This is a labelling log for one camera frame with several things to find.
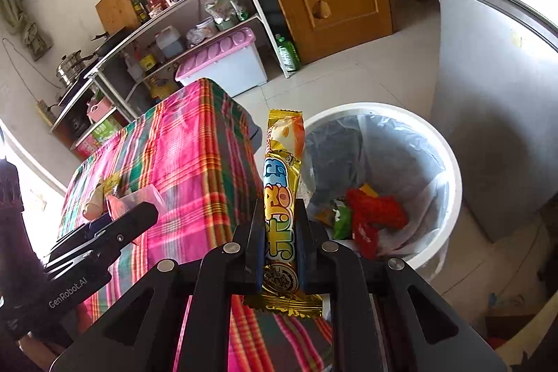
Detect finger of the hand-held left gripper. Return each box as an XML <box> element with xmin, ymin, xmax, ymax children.
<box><xmin>44</xmin><ymin>214</ymin><xmax>115</xmax><ymax>257</ymax></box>
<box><xmin>43</xmin><ymin>202</ymin><xmax>159</xmax><ymax>281</ymax></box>

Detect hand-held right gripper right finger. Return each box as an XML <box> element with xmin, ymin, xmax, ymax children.
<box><xmin>293</xmin><ymin>198</ymin><xmax>508</xmax><ymax>372</ymax></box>

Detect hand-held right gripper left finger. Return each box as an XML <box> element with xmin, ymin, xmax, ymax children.
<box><xmin>48</xmin><ymin>200</ymin><xmax>266</xmax><ymax>372</ymax></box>

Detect red plastic bag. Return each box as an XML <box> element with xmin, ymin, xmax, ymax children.
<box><xmin>105</xmin><ymin>185</ymin><xmax>168</xmax><ymax>246</ymax></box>

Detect green wrapper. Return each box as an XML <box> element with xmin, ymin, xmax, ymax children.
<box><xmin>333</xmin><ymin>204</ymin><xmax>354</xmax><ymax>240</ymax></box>

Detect gold snack wrapper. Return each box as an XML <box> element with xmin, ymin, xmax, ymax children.
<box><xmin>243</xmin><ymin>109</ymin><xmax>324</xmax><ymax>318</ymax></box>

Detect red foam fruit net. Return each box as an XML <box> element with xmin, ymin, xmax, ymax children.
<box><xmin>346</xmin><ymin>188</ymin><xmax>409</xmax><ymax>260</ymax></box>

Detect white trash bin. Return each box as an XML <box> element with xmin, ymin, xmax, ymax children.
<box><xmin>301</xmin><ymin>103</ymin><xmax>463</xmax><ymax>281</ymax></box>

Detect person's left forearm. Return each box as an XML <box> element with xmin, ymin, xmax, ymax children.
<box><xmin>0</xmin><ymin>160</ymin><xmax>42</xmax><ymax>294</ymax></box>

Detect beige paper wrapper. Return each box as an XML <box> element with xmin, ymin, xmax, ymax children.
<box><xmin>82</xmin><ymin>176</ymin><xmax>110</xmax><ymax>221</ymax></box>

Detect red carton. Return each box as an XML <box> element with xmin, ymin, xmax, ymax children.
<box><xmin>72</xmin><ymin>134</ymin><xmax>101</xmax><ymax>157</ymax></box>

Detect plaid tablecloth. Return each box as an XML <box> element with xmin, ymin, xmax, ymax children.
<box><xmin>58</xmin><ymin>78</ymin><xmax>334</xmax><ymax>372</ymax></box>

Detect green carton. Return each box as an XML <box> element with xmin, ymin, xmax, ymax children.
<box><xmin>89</xmin><ymin>117</ymin><xmax>120</xmax><ymax>142</ymax></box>

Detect black kitchen appliance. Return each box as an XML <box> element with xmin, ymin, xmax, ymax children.
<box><xmin>65</xmin><ymin>113</ymin><xmax>90</xmax><ymax>135</ymax></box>

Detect pink basket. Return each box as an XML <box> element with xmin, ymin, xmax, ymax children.
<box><xmin>86</xmin><ymin>99</ymin><xmax>116</xmax><ymax>124</ymax></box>

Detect low white shelf unit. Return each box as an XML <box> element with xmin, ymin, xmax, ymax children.
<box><xmin>49</xmin><ymin>78</ymin><xmax>131</xmax><ymax>150</ymax></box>

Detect clear bin liner bag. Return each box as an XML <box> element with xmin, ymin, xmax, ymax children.
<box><xmin>303</xmin><ymin>115</ymin><xmax>450</xmax><ymax>264</ymax></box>

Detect gas stove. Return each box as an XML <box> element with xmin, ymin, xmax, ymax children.
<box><xmin>56</xmin><ymin>80</ymin><xmax>94</xmax><ymax>107</ymax></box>

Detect yellow cooking oil bottle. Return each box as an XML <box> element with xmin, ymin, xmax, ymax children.
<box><xmin>148</xmin><ymin>73</ymin><xmax>179</xmax><ymax>100</ymax></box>

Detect white plastic bottle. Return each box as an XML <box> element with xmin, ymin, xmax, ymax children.
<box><xmin>123</xmin><ymin>52</ymin><xmax>144</xmax><ymax>83</ymax></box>

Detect steel steamer pot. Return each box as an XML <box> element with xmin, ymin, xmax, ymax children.
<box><xmin>56</xmin><ymin>50</ymin><xmax>94</xmax><ymax>87</ymax></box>

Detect black frying pan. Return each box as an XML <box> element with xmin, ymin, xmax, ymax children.
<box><xmin>85</xmin><ymin>28</ymin><xmax>140</xmax><ymax>60</ymax></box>

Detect pink lid storage box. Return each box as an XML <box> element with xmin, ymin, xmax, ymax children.
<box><xmin>175</xmin><ymin>28</ymin><xmax>269</xmax><ymax>98</ymax></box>

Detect green plastic bottle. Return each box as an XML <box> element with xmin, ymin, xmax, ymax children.
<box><xmin>274</xmin><ymin>33</ymin><xmax>301</xmax><ymax>73</ymax></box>

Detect hanging grey cloth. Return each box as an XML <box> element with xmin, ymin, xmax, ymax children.
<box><xmin>0</xmin><ymin>0</ymin><xmax>53</xmax><ymax>61</ymax></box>

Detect tall white shelf unit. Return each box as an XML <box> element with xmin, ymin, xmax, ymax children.
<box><xmin>83</xmin><ymin>0</ymin><xmax>292</xmax><ymax>124</ymax></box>

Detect wooden cutting board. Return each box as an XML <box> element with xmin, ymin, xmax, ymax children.
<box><xmin>95</xmin><ymin>0</ymin><xmax>141</xmax><ymax>35</ymax></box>

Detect printed snack bags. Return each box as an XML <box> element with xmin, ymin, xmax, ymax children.
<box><xmin>205</xmin><ymin>0</ymin><xmax>234</xmax><ymax>22</ymax></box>

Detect green white pouch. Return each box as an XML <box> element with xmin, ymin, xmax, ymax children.
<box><xmin>229</xmin><ymin>0</ymin><xmax>249</xmax><ymax>22</ymax></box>

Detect grey refrigerator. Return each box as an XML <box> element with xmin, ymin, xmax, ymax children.
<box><xmin>429</xmin><ymin>0</ymin><xmax>558</xmax><ymax>244</ymax></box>

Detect wall power strip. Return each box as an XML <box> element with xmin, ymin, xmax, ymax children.
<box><xmin>36</xmin><ymin>99</ymin><xmax>55</xmax><ymax>124</ymax></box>

